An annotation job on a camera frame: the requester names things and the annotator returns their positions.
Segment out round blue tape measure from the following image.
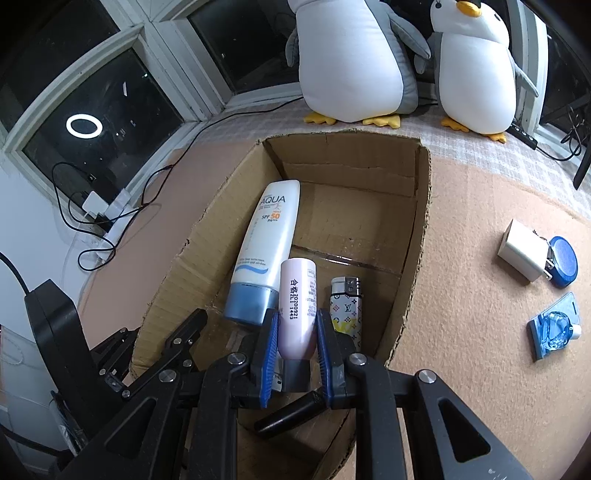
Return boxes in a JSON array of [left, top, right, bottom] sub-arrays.
[[549, 236, 578, 289]]

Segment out white blue sunscreen bottle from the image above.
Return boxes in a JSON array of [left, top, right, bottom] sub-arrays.
[[223, 180, 301, 327]]

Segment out black power strip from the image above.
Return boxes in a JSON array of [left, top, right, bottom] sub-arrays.
[[507, 122, 538, 150]]

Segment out black cylinder tube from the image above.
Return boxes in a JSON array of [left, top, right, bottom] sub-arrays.
[[252, 390, 327, 435]]

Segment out black tripod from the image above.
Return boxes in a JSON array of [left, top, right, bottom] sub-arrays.
[[573, 145, 591, 190]]

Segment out white power adapters with cables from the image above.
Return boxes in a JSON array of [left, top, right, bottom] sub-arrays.
[[50, 161, 160, 273]]

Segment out patterned white lighter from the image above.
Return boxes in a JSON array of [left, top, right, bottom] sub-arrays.
[[329, 276, 363, 352]]

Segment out checkered white cloth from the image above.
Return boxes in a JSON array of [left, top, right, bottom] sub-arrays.
[[198, 98, 590, 219]]

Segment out right penguin plush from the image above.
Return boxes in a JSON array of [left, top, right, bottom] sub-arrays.
[[414, 0, 539, 144]]

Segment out penguin plush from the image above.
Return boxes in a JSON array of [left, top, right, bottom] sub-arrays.
[[286, 0, 431, 129], [414, 0, 539, 144]]

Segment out white wall charger plug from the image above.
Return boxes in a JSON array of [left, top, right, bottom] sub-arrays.
[[497, 219, 554, 282]]

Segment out left penguin plush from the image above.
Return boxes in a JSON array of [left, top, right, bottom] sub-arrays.
[[286, 0, 431, 129]]

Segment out small pink bottle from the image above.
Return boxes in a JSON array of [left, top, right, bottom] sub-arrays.
[[279, 258, 318, 393]]

